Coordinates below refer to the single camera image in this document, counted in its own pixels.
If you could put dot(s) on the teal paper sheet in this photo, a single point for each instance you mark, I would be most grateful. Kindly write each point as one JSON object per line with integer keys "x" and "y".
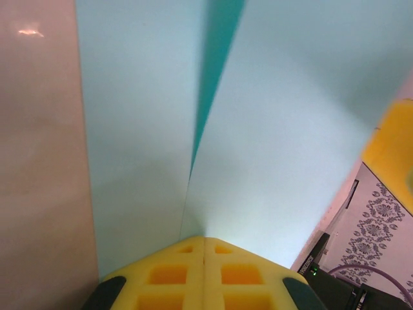
{"x": 274, "y": 129}

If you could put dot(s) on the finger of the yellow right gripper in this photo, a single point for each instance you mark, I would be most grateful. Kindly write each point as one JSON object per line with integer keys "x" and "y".
{"x": 393, "y": 145}

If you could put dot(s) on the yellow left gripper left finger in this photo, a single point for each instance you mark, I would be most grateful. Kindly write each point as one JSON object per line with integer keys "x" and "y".
{"x": 145, "y": 268}

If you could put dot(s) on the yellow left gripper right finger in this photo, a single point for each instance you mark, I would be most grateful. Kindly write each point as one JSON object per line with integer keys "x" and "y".
{"x": 274, "y": 271}

